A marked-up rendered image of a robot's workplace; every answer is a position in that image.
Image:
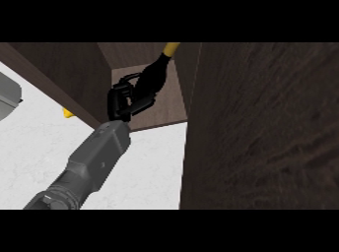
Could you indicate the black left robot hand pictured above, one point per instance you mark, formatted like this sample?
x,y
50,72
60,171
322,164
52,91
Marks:
x,y
118,100

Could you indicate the black wine bottle yellow neck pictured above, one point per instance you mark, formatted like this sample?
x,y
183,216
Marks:
x,y
152,76

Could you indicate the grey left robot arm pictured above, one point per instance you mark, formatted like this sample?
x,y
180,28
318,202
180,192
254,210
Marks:
x,y
96,157

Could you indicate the brown wooden cabinet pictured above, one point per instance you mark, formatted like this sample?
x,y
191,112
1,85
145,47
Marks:
x,y
74,75

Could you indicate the dark brown cabinet door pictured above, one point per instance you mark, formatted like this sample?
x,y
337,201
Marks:
x,y
272,131

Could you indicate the small yellow object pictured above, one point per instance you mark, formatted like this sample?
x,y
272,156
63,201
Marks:
x,y
66,113

